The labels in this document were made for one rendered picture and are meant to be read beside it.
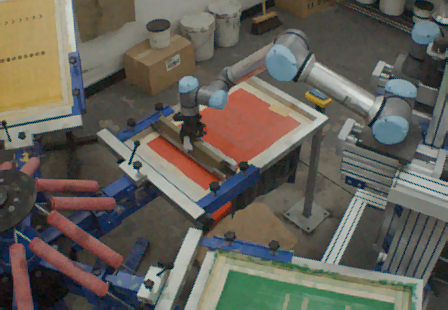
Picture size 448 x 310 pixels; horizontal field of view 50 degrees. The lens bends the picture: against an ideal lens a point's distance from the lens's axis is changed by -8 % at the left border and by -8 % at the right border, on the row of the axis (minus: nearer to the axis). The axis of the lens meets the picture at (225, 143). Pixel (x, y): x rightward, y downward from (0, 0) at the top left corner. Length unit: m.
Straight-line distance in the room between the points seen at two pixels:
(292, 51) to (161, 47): 2.69
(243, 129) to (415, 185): 0.89
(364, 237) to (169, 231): 1.19
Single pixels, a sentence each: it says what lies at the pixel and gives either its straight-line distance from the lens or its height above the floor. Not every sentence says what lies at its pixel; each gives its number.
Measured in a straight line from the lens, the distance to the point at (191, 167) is 2.20.
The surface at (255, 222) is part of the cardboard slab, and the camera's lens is 3.19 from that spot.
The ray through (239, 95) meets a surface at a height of 0.96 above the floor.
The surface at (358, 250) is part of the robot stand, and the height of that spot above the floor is 0.21.
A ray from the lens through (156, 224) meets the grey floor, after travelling 3.25.
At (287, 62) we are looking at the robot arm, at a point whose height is 1.60.
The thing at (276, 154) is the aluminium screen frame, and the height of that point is 0.99.
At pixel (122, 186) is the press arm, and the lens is 2.05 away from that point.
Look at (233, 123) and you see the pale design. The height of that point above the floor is 0.96.
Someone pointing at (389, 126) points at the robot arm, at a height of 1.45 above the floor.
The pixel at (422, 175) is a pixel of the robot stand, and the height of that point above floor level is 1.18.
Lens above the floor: 2.49
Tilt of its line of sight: 42 degrees down
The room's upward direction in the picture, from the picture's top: 2 degrees counter-clockwise
